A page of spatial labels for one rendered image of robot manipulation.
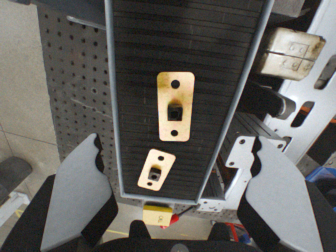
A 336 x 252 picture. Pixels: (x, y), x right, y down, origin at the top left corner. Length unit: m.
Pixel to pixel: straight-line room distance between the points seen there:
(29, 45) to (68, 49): 1.13
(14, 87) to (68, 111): 1.36
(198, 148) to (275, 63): 0.18
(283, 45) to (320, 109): 0.26
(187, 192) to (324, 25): 0.40
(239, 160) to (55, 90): 0.83
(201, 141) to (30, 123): 2.21
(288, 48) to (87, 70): 0.67
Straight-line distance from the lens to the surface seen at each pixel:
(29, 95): 2.08
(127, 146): 0.20
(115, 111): 0.17
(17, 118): 2.39
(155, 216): 0.33
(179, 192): 0.26
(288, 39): 0.28
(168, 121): 0.16
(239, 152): 0.28
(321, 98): 0.48
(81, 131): 0.88
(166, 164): 0.20
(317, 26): 0.41
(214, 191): 0.50
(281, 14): 0.25
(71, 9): 0.44
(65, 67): 0.77
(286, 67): 0.29
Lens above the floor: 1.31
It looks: 61 degrees down
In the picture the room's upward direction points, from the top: 175 degrees counter-clockwise
